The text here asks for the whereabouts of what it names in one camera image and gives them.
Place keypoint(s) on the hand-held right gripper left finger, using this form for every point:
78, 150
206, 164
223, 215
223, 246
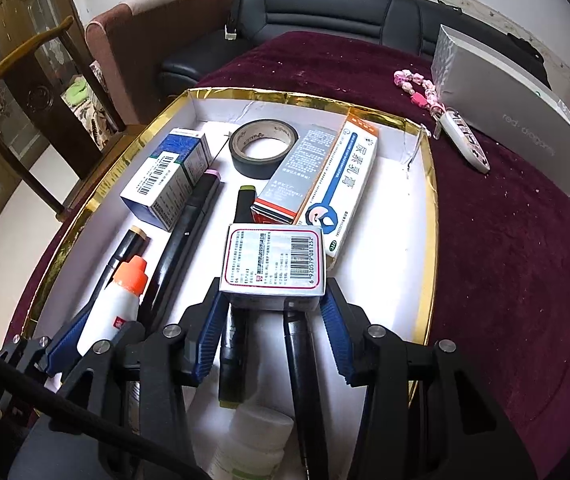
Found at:
205, 340

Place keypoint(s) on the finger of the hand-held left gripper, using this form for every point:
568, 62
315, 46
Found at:
67, 340

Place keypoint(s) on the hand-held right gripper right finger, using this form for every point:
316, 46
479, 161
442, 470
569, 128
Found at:
337, 335

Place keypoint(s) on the small white pink box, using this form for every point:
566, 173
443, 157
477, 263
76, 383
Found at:
270, 260

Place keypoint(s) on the white gold-rimmed box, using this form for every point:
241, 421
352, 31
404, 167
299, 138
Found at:
390, 210

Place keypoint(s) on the blue white medicine box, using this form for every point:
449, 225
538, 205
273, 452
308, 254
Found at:
165, 180

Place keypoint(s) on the black marker green cap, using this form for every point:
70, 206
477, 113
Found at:
232, 360

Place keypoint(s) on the white glue bottle orange cap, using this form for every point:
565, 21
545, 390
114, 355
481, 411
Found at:
112, 310

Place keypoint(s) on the black pen gold clip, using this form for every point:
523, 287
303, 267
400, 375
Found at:
305, 385

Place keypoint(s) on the black marker pink cap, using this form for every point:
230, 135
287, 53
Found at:
185, 240

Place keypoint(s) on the white bottle green label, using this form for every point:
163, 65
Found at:
257, 430

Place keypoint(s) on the black pen gold tip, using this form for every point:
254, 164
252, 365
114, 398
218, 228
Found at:
127, 252

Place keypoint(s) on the white blue ointment box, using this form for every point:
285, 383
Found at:
345, 185

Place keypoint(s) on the silver orange box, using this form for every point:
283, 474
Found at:
300, 170

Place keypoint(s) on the maroon tablecloth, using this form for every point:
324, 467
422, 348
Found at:
505, 285

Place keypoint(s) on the black tape roll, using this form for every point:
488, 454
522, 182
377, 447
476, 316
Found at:
255, 165

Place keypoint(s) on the green plastic item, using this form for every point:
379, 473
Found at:
77, 92

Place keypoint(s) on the silver grey box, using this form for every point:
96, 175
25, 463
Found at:
505, 110

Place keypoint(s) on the wooden chair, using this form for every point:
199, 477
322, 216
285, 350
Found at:
25, 45

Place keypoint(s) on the red brown armchair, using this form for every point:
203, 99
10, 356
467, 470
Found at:
165, 25

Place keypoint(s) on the black leather sofa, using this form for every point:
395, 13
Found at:
315, 10

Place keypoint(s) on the black bag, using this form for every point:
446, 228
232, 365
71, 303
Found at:
527, 50

